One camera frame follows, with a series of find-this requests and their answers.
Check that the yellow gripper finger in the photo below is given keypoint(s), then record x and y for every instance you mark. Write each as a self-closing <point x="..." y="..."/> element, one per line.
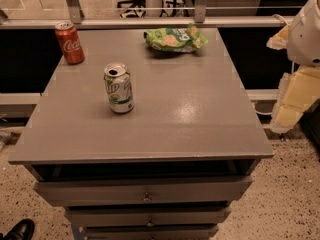
<point x="297" y="93"/>
<point x="279" y="40"/>

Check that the green white 7up can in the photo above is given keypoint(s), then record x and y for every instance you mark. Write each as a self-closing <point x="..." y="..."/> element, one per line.
<point x="118" y="87"/>

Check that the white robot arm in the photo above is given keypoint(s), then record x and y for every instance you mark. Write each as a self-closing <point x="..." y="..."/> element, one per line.
<point x="303" y="45"/>

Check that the red coca-cola can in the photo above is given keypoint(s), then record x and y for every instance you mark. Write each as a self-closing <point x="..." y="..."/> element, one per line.
<point x="69" y="42"/>

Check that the green chip bag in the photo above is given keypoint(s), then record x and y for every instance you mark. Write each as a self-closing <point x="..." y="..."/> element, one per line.
<point x="181" y="40"/>

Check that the grey drawer cabinet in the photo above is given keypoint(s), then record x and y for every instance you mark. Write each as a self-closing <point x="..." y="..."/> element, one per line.
<point x="191" y="118"/>

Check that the middle grey drawer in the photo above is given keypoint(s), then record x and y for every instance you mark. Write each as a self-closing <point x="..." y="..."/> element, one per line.
<point x="151" y="216"/>

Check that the grey drawer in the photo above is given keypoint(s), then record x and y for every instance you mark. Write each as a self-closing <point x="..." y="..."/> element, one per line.
<point x="143" y="191"/>
<point x="163" y="232"/>
<point x="151" y="216"/>

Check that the bottom grey drawer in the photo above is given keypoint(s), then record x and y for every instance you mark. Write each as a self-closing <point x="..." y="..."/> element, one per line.
<point x="163" y="232"/>

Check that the grey metal railing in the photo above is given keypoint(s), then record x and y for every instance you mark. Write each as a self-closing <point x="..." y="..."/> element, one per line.
<point x="90" y="14"/>

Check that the top grey drawer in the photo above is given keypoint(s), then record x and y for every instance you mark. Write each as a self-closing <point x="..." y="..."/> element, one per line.
<point x="143" y="191"/>

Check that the black leather shoe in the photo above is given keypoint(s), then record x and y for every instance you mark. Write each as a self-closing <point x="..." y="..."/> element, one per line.
<point x="23" y="230"/>

